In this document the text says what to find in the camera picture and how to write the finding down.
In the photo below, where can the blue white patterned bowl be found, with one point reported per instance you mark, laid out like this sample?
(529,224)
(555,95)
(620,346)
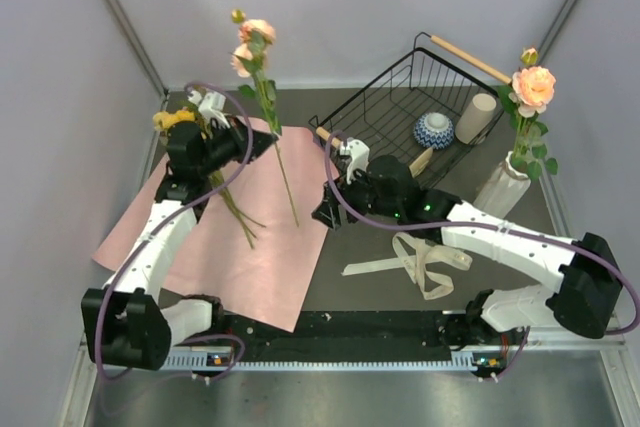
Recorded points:
(434,130)

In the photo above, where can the yellow pink flower bunch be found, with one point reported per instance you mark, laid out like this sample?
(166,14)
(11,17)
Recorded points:
(187,191)

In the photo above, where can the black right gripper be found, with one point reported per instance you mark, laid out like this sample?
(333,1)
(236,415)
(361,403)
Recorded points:
(329,210)

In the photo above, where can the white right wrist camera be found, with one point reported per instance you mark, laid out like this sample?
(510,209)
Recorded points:
(356,153)

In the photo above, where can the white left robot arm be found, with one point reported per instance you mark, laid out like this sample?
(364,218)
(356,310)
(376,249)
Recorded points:
(145,277)

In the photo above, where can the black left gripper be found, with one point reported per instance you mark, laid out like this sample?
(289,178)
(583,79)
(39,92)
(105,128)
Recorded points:
(236,131)

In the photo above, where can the cream ribbon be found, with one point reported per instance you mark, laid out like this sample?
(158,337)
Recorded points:
(414,256)

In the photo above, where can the aluminium front rail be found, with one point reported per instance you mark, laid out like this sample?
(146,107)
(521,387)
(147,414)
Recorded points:
(217,351)

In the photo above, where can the far wooden basket handle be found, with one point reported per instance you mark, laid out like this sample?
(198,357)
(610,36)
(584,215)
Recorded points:
(472,60)

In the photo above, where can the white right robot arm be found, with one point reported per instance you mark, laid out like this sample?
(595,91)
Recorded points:
(575,283)

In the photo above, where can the wooden basket handle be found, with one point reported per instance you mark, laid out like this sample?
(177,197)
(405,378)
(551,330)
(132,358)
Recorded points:
(331,139)
(472,60)

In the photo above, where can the wooden spatula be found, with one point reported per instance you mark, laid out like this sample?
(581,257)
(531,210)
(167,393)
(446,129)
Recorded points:
(419,164)

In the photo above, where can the white ribbed vase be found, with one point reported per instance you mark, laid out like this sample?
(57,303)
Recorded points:
(503,189)

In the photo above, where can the black wire basket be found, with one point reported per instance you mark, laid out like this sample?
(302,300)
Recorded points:
(384,111)

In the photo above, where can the beige cylindrical cup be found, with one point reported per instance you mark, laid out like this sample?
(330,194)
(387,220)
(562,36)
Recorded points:
(470,129)

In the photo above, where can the aluminium corner post left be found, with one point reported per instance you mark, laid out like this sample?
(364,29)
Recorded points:
(132,39)

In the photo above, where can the near wooden basket handle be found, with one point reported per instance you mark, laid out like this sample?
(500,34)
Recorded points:
(331,139)

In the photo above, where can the purple pink wrapping paper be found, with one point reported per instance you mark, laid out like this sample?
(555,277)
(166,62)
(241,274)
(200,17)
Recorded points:
(265,279)

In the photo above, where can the double pink rose stem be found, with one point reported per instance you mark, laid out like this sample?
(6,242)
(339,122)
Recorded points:
(250,61)

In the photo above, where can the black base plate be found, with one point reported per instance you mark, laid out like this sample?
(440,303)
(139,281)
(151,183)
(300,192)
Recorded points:
(367,336)

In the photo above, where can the single pink rose stem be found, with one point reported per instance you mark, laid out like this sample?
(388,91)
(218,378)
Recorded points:
(524,99)

